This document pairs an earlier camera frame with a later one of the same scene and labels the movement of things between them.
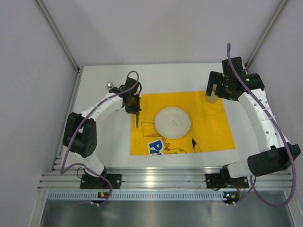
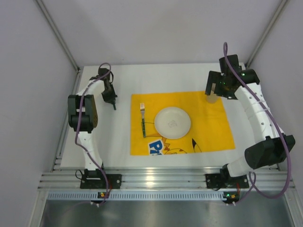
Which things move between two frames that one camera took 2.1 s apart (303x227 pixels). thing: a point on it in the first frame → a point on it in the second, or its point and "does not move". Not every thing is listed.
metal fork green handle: (137, 120) → (142, 106)
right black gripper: (213, 83) does not move
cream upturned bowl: (172, 122) does not move
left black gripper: (132, 109) → (110, 96)
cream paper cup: (212, 99) does not move
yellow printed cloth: (211, 128) does not move
